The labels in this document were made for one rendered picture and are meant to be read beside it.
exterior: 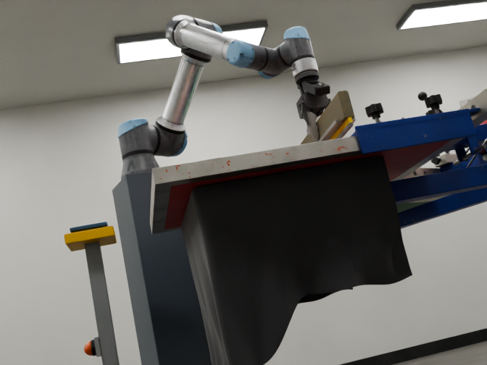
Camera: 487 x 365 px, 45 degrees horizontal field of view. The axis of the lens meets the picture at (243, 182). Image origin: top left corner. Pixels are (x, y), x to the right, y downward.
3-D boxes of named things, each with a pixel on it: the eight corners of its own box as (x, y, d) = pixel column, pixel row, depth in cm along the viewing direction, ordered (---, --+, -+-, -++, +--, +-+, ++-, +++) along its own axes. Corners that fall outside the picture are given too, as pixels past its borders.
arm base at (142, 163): (117, 188, 216) (112, 163, 218) (155, 185, 223) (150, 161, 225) (128, 175, 203) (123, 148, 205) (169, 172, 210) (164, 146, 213)
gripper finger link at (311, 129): (314, 147, 174) (311, 118, 176) (320, 140, 168) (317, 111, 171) (304, 148, 173) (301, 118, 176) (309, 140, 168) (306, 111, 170)
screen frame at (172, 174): (154, 185, 127) (151, 168, 128) (151, 234, 183) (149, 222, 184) (475, 131, 144) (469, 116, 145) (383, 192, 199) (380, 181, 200)
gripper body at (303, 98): (323, 118, 179) (314, 82, 181) (331, 107, 171) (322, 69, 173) (299, 122, 177) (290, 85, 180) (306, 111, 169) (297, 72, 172)
